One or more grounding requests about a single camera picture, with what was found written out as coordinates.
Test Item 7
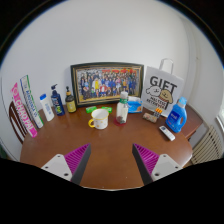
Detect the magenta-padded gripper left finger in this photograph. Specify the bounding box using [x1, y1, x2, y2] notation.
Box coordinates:
[41, 143, 93, 186]

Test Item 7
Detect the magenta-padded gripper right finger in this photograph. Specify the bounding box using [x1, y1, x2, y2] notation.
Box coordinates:
[131, 143, 184, 186]

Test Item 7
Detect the clear green-labelled drink bottle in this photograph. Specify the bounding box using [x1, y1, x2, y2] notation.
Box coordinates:
[115, 90, 130, 125]

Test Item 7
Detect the white remote control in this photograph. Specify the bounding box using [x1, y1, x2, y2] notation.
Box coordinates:
[158, 125, 176, 142]

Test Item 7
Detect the white radiator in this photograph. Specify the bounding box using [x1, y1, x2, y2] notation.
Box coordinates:
[190, 125, 224, 165]

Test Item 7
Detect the blue detergent bottle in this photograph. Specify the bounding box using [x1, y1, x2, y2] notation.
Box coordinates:
[165, 96, 189, 134]

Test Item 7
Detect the small floral pouch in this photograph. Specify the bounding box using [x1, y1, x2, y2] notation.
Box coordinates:
[142, 112, 158, 124]

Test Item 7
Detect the small puzzle cube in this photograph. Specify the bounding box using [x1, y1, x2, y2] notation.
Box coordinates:
[152, 107, 164, 118]

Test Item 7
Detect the white bottle with blue cap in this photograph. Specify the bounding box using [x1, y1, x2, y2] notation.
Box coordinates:
[39, 93, 55, 122]

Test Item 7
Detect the brown wooden chair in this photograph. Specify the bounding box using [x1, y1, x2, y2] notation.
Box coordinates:
[8, 100, 28, 145]

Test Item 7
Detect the dark blue pump bottle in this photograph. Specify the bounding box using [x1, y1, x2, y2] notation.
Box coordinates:
[50, 83, 66, 117]

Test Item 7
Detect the pink shuttlecock tube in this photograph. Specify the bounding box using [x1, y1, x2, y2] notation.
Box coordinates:
[10, 82, 39, 139]

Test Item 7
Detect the amber pump bottle yellow label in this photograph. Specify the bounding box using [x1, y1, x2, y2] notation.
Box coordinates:
[64, 86, 78, 114]

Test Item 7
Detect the white mug with yellow rim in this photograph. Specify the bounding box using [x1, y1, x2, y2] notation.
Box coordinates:
[87, 108, 110, 130]

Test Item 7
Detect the blue tissue pack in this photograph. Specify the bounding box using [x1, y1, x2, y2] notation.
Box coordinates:
[127, 96, 144, 114]

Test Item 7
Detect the white shuttlecock tube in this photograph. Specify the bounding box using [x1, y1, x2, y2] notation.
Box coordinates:
[19, 74, 45, 129]

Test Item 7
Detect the white printed paper gift bag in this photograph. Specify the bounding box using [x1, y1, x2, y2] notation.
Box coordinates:
[140, 58, 185, 118]

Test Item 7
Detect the black-framed group picture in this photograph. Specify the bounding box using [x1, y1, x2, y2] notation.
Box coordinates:
[70, 61, 145, 108]

